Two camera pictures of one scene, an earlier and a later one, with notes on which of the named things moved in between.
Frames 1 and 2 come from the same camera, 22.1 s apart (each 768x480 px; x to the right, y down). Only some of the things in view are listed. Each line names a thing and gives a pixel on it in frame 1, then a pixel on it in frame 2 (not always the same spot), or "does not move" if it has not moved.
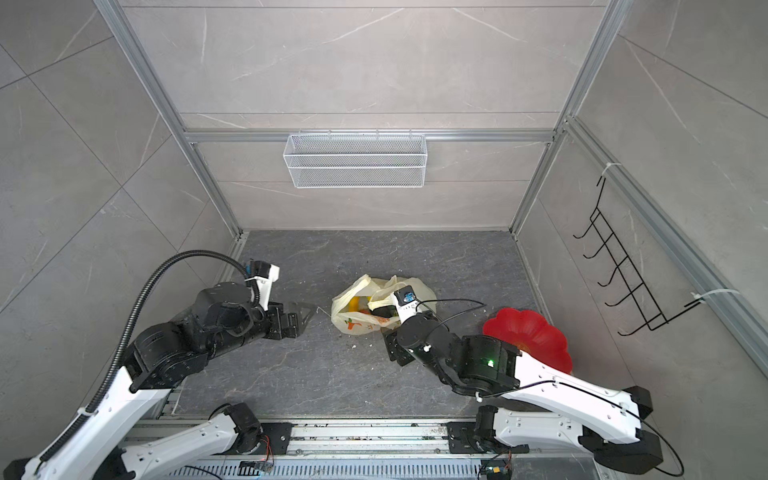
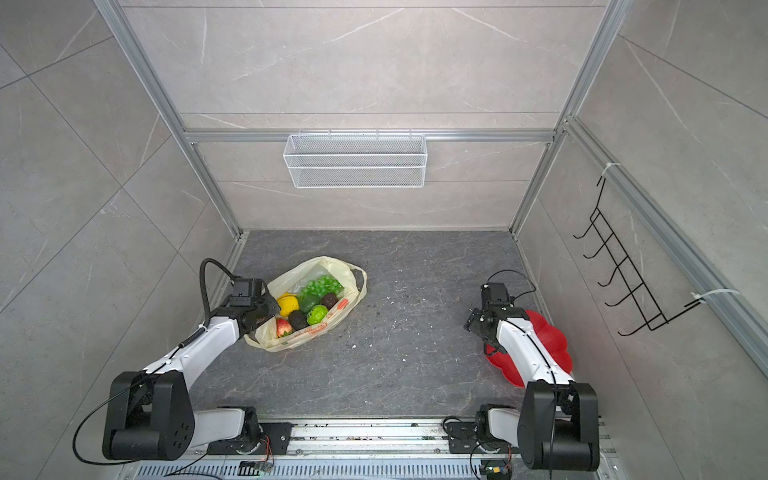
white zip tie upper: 608,164 does not move
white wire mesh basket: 356,161 does not move
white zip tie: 698,296 does not move
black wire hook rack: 613,249 does not move
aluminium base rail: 398,450 does not move
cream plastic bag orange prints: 366,305 -> 351,276
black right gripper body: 403,354 -> 477,317
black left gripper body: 277,328 -> 266,308
